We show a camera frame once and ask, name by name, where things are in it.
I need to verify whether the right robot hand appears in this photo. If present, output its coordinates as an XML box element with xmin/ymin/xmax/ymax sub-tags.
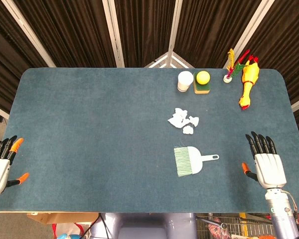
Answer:
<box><xmin>241</xmin><ymin>131</ymin><xmax>288</xmax><ymax>190</ymax></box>

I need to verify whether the light green hand brush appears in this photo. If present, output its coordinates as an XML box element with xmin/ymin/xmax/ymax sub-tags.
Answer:
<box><xmin>173</xmin><ymin>146</ymin><xmax>219</xmax><ymax>178</ymax></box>

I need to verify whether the cardboard box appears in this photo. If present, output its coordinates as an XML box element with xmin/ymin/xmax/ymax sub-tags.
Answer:
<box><xmin>27</xmin><ymin>212</ymin><xmax>100</xmax><ymax>225</ymax></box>

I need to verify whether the red patterned cloth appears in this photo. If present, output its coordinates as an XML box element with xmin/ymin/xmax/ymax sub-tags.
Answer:
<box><xmin>205</xmin><ymin>216</ymin><xmax>232</xmax><ymax>239</ymax></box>

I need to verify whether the red white bag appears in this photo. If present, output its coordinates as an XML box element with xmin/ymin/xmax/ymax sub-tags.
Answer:
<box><xmin>51</xmin><ymin>223</ymin><xmax>92</xmax><ymax>239</ymax></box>

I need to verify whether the yellow rubber chicken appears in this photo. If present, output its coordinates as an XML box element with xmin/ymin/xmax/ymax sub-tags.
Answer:
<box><xmin>238</xmin><ymin>55</ymin><xmax>261</xmax><ymax>111</ymax></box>

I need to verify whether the blue table mat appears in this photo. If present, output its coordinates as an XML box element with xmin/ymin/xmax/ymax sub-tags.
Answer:
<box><xmin>0</xmin><ymin>67</ymin><xmax>299</xmax><ymax>214</ymax></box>

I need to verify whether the colourful feather shuttlecock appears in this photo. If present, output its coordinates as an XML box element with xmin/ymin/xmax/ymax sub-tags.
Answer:
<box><xmin>223</xmin><ymin>48</ymin><xmax>250</xmax><ymax>84</ymax></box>

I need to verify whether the yellow green sponge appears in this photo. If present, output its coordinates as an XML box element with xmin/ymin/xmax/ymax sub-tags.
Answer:
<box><xmin>193</xmin><ymin>72</ymin><xmax>211</xmax><ymax>95</ymax></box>

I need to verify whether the yellow ball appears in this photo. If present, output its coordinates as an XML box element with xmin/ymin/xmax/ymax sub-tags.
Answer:
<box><xmin>196</xmin><ymin>71</ymin><xmax>211</xmax><ymax>84</ymax></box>

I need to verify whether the white paper cup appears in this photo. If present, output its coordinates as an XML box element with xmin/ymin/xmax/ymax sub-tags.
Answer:
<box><xmin>177</xmin><ymin>71</ymin><xmax>194</xmax><ymax>93</ymax></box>

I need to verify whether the purple robot torso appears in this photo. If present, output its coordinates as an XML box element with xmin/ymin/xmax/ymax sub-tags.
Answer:
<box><xmin>91</xmin><ymin>213</ymin><xmax>197</xmax><ymax>239</ymax></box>

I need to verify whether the dark brown curtain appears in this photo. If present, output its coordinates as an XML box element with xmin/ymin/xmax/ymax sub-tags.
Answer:
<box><xmin>0</xmin><ymin>0</ymin><xmax>299</xmax><ymax>140</ymax></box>

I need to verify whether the wire basket cart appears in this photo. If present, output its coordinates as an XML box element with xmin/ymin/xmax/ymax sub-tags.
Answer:
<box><xmin>195</xmin><ymin>213</ymin><xmax>277</xmax><ymax>239</ymax></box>

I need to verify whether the white triangular frame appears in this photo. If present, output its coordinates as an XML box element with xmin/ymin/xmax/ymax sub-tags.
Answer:
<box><xmin>144</xmin><ymin>51</ymin><xmax>195</xmax><ymax>69</ymax></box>

